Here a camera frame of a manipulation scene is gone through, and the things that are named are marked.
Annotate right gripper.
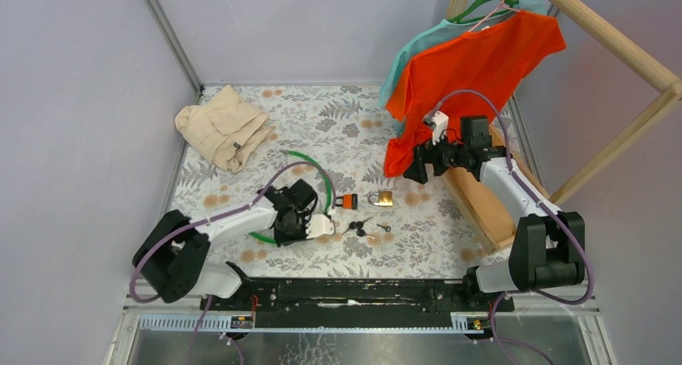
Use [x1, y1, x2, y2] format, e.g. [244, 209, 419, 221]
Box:
[401, 128, 467, 185]

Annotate brass padlock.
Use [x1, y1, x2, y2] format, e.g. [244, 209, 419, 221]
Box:
[368, 191, 393, 207]

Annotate orange padlock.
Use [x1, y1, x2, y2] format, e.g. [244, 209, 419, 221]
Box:
[335, 194, 358, 210]

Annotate green cable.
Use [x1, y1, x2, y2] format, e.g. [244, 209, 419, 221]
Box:
[248, 149, 335, 245]

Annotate black keys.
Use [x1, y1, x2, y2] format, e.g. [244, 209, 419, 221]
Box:
[342, 217, 376, 239]

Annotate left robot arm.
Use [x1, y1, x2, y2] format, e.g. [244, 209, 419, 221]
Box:
[132, 179, 335, 310]

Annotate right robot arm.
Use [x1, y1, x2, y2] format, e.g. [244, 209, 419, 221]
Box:
[404, 112, 585, 310]

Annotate floral table mat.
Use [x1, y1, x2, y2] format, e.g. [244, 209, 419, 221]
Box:
[170, 86, 508, 278]

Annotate beige cloth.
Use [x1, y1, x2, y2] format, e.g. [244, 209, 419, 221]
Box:
[175, 85, 274, 173]

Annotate orange t-shirt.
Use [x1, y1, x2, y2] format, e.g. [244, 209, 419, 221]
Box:
[384, 10, 566, 178]

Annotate teal t-shirt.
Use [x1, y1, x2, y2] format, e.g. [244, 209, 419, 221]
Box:
[379, 0, 547, 108]

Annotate pink hanger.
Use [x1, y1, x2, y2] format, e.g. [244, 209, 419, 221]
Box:
[468, 0, 519, 32]

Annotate green hanger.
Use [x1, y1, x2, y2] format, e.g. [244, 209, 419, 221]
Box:
[449, 0, 520, 23]

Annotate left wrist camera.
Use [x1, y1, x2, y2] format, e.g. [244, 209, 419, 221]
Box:
[305, 214, 336, 240]

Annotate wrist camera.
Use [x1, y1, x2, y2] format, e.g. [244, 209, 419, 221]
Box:
[422, 111, 449, 146]
[305, 214, 336, 240]

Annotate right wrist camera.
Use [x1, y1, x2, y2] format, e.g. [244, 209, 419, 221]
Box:
[422, 111, 449, 146]

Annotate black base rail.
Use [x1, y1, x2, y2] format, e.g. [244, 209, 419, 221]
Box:
[200, 277, 498, 329]

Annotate wooden rack frame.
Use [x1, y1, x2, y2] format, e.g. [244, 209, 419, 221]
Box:
[435, 0, 682, 256]

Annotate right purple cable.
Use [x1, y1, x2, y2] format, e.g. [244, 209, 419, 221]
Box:
[429, 89, 596, 306]

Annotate purple cable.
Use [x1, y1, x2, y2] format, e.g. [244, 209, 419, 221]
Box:
[129, 161, 338, 304]
[429, 89, 596, 306]

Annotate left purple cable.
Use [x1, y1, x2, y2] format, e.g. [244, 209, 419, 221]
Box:
[129, 161, 338, 304]

